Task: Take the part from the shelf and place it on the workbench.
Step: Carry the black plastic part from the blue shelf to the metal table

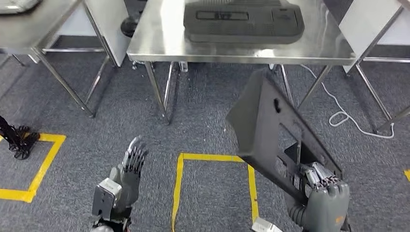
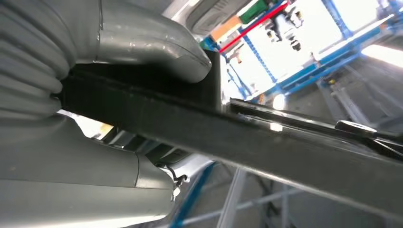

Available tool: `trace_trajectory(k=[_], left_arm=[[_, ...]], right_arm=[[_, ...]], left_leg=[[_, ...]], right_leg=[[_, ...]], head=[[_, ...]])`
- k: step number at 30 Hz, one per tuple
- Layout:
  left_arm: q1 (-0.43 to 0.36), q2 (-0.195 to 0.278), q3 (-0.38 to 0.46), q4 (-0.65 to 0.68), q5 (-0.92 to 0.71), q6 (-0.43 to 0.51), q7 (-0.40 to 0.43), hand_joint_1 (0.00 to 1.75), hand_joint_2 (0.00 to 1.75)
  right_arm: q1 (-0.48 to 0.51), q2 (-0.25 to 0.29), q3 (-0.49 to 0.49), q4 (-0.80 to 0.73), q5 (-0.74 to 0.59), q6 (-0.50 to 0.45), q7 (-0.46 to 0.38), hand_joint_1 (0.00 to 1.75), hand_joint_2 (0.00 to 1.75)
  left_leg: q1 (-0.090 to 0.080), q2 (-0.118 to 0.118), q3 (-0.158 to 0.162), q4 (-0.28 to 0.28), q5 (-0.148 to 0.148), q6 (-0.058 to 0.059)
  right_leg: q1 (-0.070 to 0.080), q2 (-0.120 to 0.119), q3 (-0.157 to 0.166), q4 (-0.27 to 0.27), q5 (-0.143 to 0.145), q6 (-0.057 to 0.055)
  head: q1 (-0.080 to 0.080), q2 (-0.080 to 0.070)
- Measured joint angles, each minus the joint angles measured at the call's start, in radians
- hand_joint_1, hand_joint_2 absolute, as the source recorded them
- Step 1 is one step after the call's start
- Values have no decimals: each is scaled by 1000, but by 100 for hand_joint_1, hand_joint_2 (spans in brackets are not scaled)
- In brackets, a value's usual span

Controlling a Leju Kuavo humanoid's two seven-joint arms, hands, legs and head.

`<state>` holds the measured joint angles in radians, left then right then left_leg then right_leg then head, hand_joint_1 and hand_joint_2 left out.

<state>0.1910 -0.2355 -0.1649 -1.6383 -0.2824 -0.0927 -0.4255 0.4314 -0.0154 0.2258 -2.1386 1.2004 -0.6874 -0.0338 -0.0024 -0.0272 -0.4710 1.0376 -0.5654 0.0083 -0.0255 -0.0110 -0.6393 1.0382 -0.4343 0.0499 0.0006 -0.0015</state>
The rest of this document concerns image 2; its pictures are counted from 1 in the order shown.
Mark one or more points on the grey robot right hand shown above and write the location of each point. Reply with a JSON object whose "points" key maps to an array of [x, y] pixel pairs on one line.
{"points": [[78, 188]]}

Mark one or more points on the blue metal shelf rack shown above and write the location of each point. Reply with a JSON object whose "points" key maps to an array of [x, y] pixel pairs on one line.
{"points": [[314, 74]]}

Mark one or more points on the orange box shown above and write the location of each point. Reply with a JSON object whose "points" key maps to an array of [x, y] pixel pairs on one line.
{"points": [[225, 28]]}

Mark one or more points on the red beam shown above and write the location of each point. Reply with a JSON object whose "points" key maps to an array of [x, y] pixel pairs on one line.
{"points": [[252, 28]]}

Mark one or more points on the green box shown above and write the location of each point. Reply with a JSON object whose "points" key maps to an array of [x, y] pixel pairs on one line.
{"points": [[253, 11]]}

